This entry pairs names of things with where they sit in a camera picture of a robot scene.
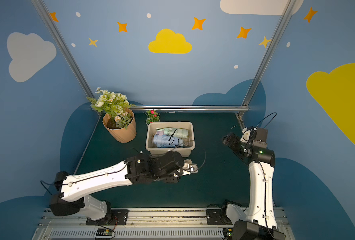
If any pale blue umbrella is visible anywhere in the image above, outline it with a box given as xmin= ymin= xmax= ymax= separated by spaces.
xmin=153 ymin=135 xmax=184 ymax=148

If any mint umbrella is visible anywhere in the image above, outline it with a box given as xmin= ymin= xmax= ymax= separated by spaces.
xmin=156 ymin=128 xmax=189 ymax=139

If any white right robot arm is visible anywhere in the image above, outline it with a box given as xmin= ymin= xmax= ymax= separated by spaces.
xmin=223 ymin=133 xmax=285 ymax=240

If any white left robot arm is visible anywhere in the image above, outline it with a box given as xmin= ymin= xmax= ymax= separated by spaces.
xmin=49 ymin=151 xmax=197 ymax=222

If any beige plastic storage box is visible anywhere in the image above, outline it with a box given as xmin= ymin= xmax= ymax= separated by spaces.
xmin=145 ymin=122 xmax=196 ymax=157

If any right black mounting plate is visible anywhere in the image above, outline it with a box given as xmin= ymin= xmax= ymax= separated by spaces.
xmin=206 ymin=204 xmax=232 ymax=225

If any black mounting plate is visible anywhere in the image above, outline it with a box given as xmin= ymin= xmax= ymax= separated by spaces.
xmin=206 ymin=204 xmax=232 ymax=225
xmin=85 ymin=202 xmax=129 ymax=226

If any small pink flower pot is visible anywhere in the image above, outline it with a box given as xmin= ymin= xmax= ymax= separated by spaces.
xmin=145 ymin=110 xmax=160 ymax=125

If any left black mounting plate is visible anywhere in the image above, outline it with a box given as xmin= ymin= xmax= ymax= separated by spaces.
xmin=85 ymin=202 xmax=129 ymax=226

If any tan pot with white flowers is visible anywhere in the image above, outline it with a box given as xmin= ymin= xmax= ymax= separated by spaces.
xmin=87 ymin=88 xmax=136 ymax=143

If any right green circuit board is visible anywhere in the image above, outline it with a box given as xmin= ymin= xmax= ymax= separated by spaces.
xmin=222 ymin=228 xmax=233 ymax=240

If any green circuit board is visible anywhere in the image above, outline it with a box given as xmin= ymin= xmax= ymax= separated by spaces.
xmin=222 ymin=228 xmax=233 ymax=240
xmin=94 ymin=228 xmax=116 ymax=240

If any left green circuit board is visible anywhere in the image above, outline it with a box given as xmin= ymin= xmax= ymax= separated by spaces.
xmin=94 ymin=228 xmax=116 ymax=240

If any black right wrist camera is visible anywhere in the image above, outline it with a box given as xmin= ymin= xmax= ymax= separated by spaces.
xmin=241 ymin=127 xmax=268 ymax=149

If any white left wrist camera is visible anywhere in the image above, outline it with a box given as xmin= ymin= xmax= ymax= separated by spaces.
xmin=183 ymin=159 xmax=198 ymax=176

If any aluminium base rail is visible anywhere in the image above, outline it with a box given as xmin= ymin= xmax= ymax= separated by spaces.
xmin=31 ymin=206 xmax=295 ymax=240

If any aluminium frame back bar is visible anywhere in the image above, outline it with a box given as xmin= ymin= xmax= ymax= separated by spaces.
xmin=131 ymin=106 xmax=249 ymax=112

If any aluminium frame right post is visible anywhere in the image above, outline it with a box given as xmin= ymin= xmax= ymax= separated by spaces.
xmin=242 ymin=0 xmax=297 ymax=108

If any aluminium frame post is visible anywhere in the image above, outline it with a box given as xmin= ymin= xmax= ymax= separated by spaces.
xmin=31 ymin=0 xmax=94 ymax=98
xmin=242 ymin=0 xmax=297 ymax=108

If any aluminium frame left post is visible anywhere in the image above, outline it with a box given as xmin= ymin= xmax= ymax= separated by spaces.
xmin=31 ymin=0 xmax=94 ymax=98

